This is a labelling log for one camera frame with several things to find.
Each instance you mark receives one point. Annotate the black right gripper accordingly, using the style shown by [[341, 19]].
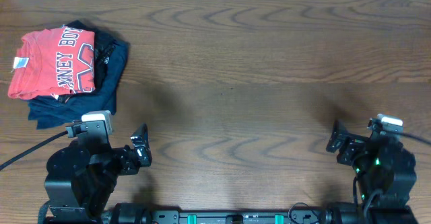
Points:
[[353, 144]]

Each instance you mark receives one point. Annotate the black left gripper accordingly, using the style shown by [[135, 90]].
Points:
[[131, 163]]

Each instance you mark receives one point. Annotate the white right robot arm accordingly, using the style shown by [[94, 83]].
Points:
[[384, 174]]

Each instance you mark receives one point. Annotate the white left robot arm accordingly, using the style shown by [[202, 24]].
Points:
[[82, 176]]

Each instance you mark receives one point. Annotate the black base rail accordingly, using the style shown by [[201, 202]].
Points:
[[235, 217]]

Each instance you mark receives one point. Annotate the orange red t-shirt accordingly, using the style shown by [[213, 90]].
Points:
[[53, 62]]

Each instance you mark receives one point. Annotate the folded black printed shirt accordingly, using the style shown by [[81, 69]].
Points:
[[104, 46]]

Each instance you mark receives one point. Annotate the folded navy blue shirt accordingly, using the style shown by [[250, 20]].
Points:
[[49, 112]]

